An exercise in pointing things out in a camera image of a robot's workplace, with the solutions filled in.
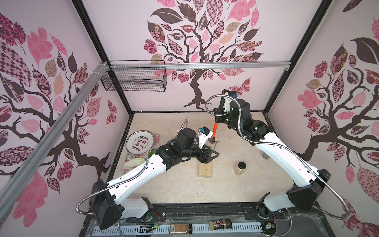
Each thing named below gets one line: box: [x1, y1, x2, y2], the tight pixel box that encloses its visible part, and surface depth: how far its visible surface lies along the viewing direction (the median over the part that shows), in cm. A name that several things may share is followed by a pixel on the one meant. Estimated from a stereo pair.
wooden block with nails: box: [197, 161, 213, 179], surface depth 87 cm
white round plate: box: [125, 130, 155, 156], surface depth 102 cm
